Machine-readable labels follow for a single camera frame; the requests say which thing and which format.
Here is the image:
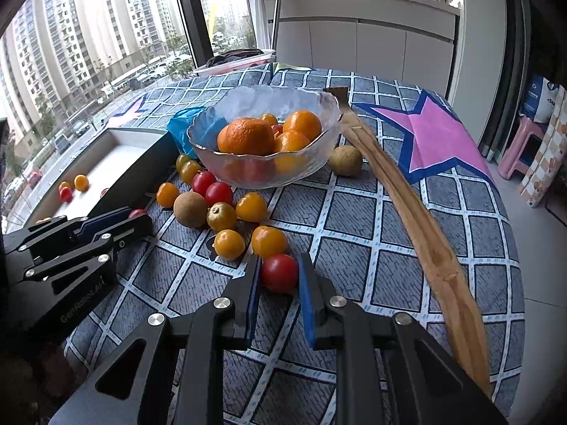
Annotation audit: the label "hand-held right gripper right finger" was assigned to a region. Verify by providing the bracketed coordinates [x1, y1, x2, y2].
[298, 252, 510, 425]

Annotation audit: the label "metal pole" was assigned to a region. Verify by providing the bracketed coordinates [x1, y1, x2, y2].
[269, 0, 286, 54]

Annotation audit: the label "white basin with clothes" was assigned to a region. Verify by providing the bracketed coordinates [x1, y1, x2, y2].
[192, 49, 276, 78]

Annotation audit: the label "dark clothes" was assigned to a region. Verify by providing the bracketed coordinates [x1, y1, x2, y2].
[206, 50, 266, 66]

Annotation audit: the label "pink plastic stool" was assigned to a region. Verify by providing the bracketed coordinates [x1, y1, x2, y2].
[498, 117, 548, 181]

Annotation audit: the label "clear glass bowl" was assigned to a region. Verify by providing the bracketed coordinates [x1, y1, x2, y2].
[187, 85, 344, 189]

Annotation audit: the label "large orange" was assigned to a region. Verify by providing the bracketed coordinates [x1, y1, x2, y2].
[217, 117, 275, 157]

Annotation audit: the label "white shallow box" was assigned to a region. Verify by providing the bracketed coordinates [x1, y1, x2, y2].
[33, 127, 178, 231]

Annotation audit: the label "white and blue bag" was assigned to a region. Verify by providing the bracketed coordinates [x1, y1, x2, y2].
[520, 74, 567, 125]

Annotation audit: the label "white cabinet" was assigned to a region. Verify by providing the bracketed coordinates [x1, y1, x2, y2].
[259, 0, 461, 98]

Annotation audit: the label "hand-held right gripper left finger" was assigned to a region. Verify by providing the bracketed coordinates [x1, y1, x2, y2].
[49, 254, 263, 425]

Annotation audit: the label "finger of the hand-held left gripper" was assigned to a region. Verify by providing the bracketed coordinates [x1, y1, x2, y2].
[24, 218, 155, 295]
[27, 206, 134, 253]

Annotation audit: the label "long wooden stick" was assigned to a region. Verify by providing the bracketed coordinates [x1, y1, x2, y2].
[322, 85, 492, 399]

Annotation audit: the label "blue disposable glove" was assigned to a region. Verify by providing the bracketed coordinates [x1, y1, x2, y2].
[166, 106, 229, 160]

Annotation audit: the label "brownish cherry tomato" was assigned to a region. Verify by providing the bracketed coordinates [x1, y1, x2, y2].
[206, 202, 237, 233]

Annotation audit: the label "small orange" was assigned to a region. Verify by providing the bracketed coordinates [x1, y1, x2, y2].
[272, 130, 311, 153]
[282, 110, 323, 141]

